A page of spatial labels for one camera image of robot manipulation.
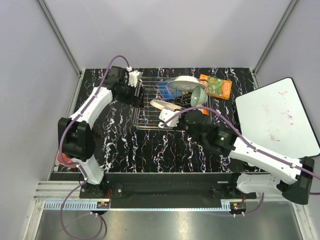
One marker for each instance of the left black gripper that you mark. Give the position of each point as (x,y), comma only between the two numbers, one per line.
(136,101)

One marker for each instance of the green ceramic bowl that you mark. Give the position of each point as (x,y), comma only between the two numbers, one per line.
(198,97)

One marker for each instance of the pink cream floral plate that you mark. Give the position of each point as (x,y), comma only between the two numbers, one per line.
(160,104)

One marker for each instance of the white paper plate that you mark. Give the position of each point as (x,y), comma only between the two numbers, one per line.
(185,83)

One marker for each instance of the metal wire dish rack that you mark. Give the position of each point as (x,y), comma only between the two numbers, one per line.
(147,118)

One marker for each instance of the orange bowl white inside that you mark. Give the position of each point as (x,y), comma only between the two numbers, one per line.
(203,110)

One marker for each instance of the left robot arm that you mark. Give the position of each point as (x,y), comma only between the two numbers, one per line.
(75,135)

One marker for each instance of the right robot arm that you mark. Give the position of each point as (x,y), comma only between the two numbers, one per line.
(290,177)

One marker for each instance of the orange green book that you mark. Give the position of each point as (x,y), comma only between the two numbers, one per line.
(216,87)

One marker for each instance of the blue landscape book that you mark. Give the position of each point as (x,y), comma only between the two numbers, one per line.
(167,92)

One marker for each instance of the white whiteboard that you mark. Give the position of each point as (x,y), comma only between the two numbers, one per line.
(274,117)

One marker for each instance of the pink cup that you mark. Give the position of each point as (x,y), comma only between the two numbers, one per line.
(63,160)

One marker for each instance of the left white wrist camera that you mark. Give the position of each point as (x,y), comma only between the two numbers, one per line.
(134,77)

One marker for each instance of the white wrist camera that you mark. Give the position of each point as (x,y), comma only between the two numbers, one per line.
(165,115)
(134,77)

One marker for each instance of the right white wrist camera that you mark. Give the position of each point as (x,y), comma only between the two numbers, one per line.
(165,115)

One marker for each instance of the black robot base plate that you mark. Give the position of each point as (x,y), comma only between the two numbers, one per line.
(168,191)

